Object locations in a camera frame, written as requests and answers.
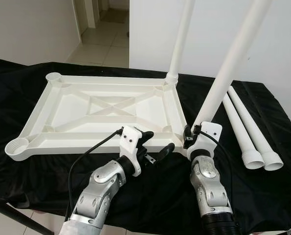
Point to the white plastic table leg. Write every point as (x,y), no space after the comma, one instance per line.
(255,129)
(239,129)
(231,63)
(180,39)

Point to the white plastic table top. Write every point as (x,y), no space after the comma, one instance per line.
(77,110)

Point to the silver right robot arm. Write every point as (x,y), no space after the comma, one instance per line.
(206,176)

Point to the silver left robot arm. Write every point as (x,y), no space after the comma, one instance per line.
(99,191)

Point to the black tablecloth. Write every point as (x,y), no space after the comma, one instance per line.
(150,196)

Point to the black metal table leg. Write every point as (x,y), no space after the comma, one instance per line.
(18,220)

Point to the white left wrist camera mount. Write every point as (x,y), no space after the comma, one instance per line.
(130,139)

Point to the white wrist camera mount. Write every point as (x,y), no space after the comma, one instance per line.
(211,132)
(130,139)

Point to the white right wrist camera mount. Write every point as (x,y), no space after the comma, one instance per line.
(211,132)

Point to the white door frame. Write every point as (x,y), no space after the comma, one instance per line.
(91,13)

